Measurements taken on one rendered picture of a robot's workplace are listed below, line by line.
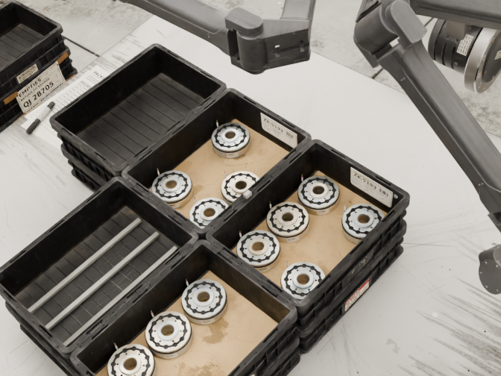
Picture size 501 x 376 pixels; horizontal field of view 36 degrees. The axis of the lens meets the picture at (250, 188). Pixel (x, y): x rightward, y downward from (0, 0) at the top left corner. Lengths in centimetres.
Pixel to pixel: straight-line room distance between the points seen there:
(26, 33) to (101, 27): 81
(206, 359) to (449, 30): 91
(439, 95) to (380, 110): 111
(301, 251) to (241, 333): 25
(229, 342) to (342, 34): 221
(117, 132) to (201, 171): 29
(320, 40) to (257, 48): 229
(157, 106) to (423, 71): 115
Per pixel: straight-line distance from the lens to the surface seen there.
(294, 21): 141
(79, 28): 397
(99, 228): 200
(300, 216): 189
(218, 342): 176
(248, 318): 178
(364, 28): 125
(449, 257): 203
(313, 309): 173
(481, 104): 340
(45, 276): 195
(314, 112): 235
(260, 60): 141
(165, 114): 221
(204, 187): 201
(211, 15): 146
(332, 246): 187
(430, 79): 125
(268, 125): 206
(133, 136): 218
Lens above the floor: 237
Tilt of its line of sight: 50 degrees down
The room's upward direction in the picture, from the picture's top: 8 degrees counter-clockwise
